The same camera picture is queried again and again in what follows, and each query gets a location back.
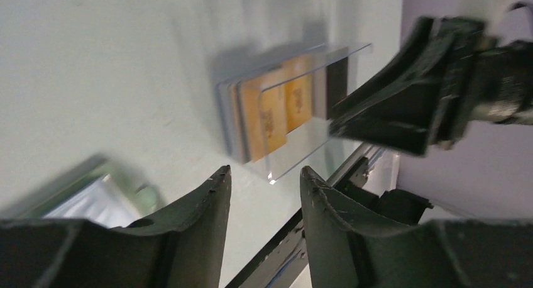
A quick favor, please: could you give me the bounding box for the gold card stack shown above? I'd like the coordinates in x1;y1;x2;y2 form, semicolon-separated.
283;55;312;133

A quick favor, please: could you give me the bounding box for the clear plastic card box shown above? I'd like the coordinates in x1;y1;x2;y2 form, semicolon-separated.
216;43;373;184

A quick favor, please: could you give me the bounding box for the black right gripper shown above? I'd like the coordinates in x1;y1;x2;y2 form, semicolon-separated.
328;16;499;156

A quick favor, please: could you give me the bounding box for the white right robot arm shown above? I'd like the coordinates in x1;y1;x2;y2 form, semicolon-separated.
329;0;532;156

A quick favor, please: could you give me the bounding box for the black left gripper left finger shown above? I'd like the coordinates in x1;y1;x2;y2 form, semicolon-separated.
1;165;232;287

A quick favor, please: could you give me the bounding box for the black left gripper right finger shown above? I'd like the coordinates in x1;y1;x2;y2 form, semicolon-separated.
300;167;532;287

